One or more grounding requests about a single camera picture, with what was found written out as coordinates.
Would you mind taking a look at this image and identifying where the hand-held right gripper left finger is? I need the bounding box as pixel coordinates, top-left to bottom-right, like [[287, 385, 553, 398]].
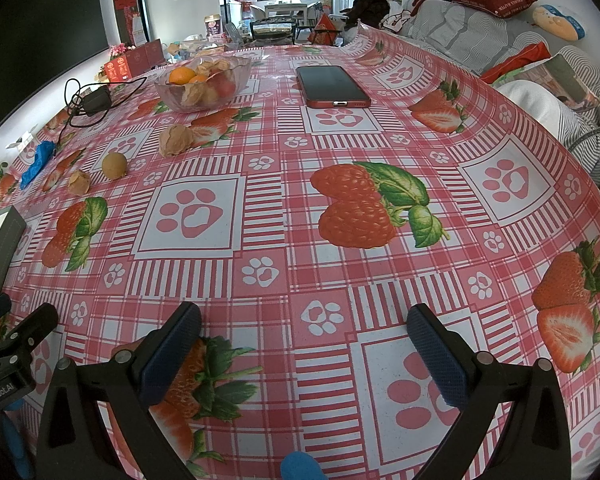
[[35, 301, 202, 480]]

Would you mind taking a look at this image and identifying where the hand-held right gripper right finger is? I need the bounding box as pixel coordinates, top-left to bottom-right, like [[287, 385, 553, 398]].
[[406, 303, 572, 480]]

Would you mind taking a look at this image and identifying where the white box with grey rim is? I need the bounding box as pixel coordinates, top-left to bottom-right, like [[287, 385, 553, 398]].
[[0, 207, 27, 281]]

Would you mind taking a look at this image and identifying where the clear glass bowl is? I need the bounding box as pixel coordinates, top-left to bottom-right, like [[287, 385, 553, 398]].
[[154, 56, 252, 113]]

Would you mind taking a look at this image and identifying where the person's left hand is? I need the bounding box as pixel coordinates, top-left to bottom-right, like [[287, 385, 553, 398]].
[[2, 400, 35, 480]]

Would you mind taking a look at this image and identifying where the person's right hand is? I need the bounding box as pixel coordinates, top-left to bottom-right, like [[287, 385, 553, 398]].
[[280, 451, 326, 480]]

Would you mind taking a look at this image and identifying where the blue cloth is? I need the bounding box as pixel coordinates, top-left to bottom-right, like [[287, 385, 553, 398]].
[[20, 141, 56, 188]]

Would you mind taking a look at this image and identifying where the small white paper box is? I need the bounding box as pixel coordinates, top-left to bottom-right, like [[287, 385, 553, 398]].
[[5, 132, 36, 153]]

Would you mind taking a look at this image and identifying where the round yellow-brown fruit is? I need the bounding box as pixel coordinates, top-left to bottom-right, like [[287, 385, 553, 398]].
[[101, 153, 129, 179]]

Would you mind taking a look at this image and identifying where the red checked strawberry print tablecloth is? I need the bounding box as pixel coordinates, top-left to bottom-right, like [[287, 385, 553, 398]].
[[0, 25, 600, 480]]

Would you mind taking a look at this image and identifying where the black power adapter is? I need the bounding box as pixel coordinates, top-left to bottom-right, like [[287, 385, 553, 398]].
[[82, 85, 112, 115]]

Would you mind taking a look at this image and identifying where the small red box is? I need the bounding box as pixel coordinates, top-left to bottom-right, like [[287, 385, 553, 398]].
[[102, 57, 133, 83]]

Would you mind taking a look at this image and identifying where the white striped blanket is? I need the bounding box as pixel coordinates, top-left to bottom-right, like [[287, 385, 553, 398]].
[[495, 80, 600, 186]]

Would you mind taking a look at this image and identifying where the round red fruit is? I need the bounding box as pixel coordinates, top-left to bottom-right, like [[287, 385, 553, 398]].
[[207, 76, 237, 103]]

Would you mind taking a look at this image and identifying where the black television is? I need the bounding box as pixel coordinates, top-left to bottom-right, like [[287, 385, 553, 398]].
[[0, 0, 110, 143]]

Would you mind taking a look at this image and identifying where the dark red box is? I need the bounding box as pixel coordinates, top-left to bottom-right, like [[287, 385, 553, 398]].
[[129, 39, 165, 72]]

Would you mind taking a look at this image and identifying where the red cased smartphone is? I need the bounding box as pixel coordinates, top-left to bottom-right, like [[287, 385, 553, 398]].
[[295, 65, 372, 109]]

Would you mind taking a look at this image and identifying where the red flat packet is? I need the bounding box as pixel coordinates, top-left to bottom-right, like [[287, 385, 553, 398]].
[[480, 42, 552, 85]]

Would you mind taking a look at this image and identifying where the pile of assorted packets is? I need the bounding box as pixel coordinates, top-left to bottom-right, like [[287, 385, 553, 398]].
[[165, 35, 231, 61]]

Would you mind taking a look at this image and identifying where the grey patterned sofa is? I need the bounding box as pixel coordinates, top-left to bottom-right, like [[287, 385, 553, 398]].
[[350, 0, 600, 186]]

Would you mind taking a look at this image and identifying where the white red printed cloth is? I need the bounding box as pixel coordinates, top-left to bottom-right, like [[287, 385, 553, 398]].
[[382, 0, 421, 31]]

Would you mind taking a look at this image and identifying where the red triangular bag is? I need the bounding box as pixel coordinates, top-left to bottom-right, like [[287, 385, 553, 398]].
[[309, 12, 351, 46]]

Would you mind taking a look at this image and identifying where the black clothing heap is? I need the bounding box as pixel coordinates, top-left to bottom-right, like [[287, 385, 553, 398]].
[[342, 0, 391, 31]]

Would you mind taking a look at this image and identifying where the yellow blue plush toy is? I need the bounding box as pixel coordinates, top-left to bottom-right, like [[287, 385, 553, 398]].
[[532, 4, 587, 42]]

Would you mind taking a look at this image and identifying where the white dining table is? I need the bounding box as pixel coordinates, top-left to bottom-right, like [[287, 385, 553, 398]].
[[265, 1, 311, 18]]

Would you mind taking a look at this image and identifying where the black power cable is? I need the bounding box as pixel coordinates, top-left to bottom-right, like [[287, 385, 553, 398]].
[[64, 76, 148, 130]]

